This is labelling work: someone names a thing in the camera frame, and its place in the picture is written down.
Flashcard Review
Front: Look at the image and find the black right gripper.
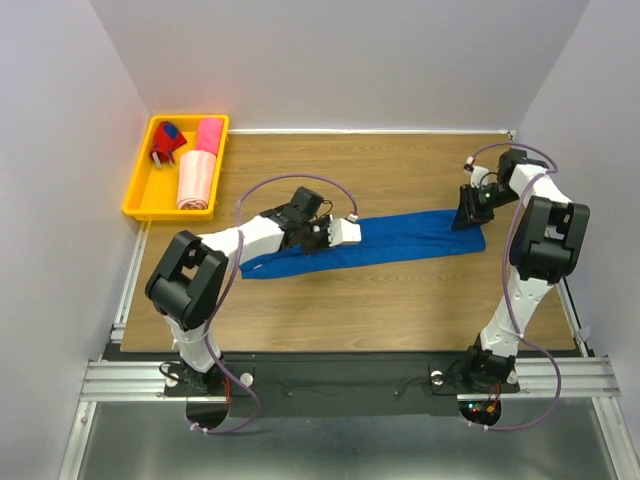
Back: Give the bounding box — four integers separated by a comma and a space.
449, 182, 520, 230

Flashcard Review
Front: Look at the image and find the blue towel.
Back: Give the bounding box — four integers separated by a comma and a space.
241, 209, 486, 280

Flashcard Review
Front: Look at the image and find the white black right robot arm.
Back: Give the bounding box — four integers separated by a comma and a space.
452, 143, 591, 390

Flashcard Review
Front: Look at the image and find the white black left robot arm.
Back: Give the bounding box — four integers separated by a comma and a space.
145, 186, 332, 394

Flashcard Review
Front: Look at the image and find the light pink rolled towel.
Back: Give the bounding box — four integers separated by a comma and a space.
177, 150, 217, 210

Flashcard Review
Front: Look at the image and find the hot pink rolled towel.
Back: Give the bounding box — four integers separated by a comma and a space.
195, 117, 224, 155

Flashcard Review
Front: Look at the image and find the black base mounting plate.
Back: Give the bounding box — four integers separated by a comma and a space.
159, 352, 519, 426

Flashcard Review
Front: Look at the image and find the yellow plastic tray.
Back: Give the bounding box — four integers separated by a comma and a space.
122, 114, 230, 222

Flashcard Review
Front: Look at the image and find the red blue patterned cloth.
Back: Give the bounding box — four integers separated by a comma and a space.
150, 121, 187, 169

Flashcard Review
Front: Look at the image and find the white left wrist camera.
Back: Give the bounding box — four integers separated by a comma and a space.
327, 218, 362, 248

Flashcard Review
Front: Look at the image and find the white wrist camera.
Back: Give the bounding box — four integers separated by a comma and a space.
463, 156, 491, 188
327, 218, 362, 248

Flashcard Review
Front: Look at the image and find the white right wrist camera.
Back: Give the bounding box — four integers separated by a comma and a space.
463, 156, 491, 188

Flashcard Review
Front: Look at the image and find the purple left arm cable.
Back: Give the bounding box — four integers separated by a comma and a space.
187, 172, 359, 435

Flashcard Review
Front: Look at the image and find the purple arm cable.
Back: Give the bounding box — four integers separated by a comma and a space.
187, 172, 359, 435
467, 143, 562, 432

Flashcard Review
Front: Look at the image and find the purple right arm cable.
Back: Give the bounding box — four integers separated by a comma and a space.
467, 143, 562, 432

